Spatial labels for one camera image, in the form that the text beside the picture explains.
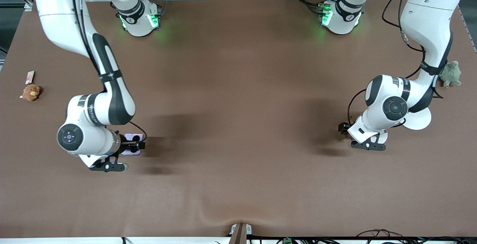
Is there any white round desk lamp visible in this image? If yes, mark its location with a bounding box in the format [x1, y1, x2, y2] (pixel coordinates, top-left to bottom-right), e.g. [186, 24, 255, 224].
[373, 106, 432, 147]

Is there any brown plush toy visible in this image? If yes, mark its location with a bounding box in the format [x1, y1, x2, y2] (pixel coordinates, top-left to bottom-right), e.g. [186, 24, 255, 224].
[20, 84, 41, 101]

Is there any lilac flip phone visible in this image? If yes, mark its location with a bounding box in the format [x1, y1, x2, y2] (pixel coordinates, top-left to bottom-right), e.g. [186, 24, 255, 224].
[121, 133, 144, 156]

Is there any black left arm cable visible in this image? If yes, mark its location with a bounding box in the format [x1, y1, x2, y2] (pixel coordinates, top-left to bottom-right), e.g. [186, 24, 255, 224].
[347, 0, 454, 125]

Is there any black cable bundle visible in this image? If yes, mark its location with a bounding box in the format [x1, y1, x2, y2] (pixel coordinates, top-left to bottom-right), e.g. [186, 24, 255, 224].
[356, 229, 477, 244]

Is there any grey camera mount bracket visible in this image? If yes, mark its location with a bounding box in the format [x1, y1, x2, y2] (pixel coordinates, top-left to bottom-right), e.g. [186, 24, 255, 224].
[228, 223, 252, 244]

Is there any green plush toy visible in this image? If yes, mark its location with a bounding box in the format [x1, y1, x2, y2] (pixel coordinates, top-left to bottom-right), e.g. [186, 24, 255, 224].
[440, 61, 462, 88]

